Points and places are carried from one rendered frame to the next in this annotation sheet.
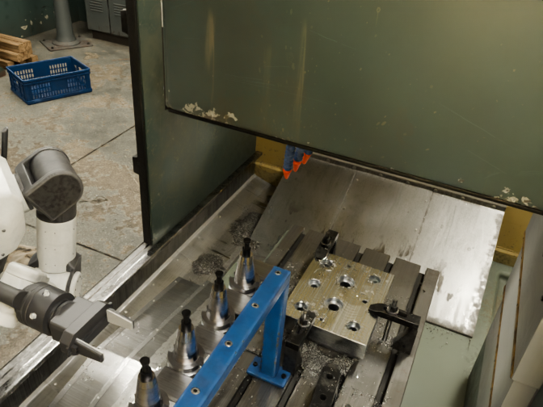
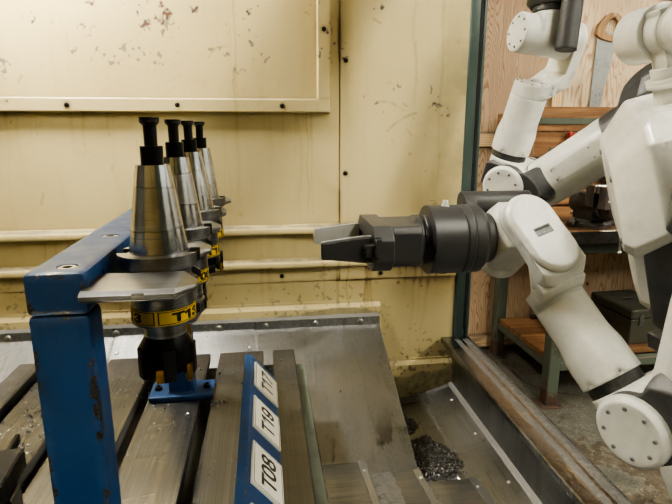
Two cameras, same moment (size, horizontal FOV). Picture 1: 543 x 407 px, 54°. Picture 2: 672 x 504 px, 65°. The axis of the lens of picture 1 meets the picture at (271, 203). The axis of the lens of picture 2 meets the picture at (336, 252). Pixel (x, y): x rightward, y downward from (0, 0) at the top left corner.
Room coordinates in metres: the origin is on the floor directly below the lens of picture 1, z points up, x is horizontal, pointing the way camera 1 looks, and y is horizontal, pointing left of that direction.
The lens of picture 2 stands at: (1.24, -0.04, 1.32)
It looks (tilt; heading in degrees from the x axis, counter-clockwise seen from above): 13 degrees down; 150
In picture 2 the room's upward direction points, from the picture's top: straight up
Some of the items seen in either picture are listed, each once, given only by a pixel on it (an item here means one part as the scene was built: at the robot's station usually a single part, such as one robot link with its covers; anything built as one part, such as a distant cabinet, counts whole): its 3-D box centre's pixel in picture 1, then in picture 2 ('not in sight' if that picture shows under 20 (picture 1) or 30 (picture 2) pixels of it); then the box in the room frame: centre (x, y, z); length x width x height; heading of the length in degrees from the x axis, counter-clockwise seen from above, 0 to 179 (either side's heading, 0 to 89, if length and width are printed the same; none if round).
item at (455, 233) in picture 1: (367, 242); not in sight; (1.60, -0.37, 0.75); 0.89 x 0.67 x 0.26; 68
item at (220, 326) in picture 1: (217, 318); (180, 237); (0.71, 0.08, 1.21); 0.06 x 0.06 x 0.03
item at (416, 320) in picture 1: (392, 321); not in sight; (0.98, -0.34, 0.97); 0.13 x 0.03 x 0.15; 68
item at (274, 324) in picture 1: (273, 330); (88, 495); (0.84, -0.03, 1.05); 0.10 x 0.05 x 0.30; 68
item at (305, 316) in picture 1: (300, 335); not in sight; (0.91, -0.10, 0.97); 0.13 x 0.03 x 0.15; 158
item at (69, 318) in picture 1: (67, 316); (411, 238); (0.71, 0.37, 1.18); 0.13 x 0.12 x 0.10; 158
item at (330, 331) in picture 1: (338, 299); not in sight; (1.05, -0.20, 0.97); 0.29 x 0.23 x 0.05; 158
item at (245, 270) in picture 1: (245, 266); (155, 208); (0.81, 0.04, 1.26); 0.04 x 0.04 x 0.07
